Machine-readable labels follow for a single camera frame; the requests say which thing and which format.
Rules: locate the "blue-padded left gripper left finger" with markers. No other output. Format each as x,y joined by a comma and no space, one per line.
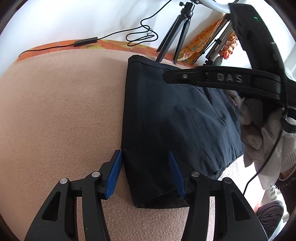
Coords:
109,175

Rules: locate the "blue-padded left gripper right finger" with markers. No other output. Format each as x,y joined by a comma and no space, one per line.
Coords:
181,172

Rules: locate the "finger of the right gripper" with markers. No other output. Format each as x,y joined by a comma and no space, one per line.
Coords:
219,77

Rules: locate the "black pants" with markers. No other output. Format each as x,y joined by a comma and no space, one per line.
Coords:
201,124

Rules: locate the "dark sleeved right forearm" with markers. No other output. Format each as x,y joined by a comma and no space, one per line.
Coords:
287,188

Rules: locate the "white gloved right hand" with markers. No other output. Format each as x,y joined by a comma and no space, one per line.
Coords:
260,126

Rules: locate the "orange braided hanging ornament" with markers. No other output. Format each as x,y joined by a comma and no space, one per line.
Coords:
229,46

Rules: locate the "silver folded tripod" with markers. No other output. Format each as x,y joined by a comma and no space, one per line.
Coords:
218,40

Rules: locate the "teal glass bottle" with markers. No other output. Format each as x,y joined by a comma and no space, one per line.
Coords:
218,61

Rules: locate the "orange patterned scarf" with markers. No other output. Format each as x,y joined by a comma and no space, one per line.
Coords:
193,51

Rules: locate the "orange floral bed sheet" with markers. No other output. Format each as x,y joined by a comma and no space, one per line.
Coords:
100,45

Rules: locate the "white ring light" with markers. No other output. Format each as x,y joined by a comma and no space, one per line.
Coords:
222,8

